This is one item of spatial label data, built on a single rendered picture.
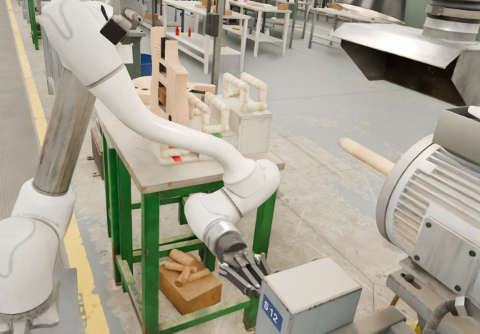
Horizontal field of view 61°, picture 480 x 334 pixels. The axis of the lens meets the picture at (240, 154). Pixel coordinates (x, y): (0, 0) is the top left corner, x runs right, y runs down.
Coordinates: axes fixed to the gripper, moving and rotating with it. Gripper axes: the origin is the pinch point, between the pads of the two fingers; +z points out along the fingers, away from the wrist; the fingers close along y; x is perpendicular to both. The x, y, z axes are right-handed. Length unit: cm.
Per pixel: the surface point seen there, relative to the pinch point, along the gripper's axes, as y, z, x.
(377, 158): -25.8, -3.0, 29.0
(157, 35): -8, -102, 38
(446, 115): -19, 13, 46
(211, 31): -77, -195, 24
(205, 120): -19, -78, 11
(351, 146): -25.5, -10.8, 28.6
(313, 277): -0.5, 10.2, 14.6
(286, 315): 8.3, 14.3, 13.2
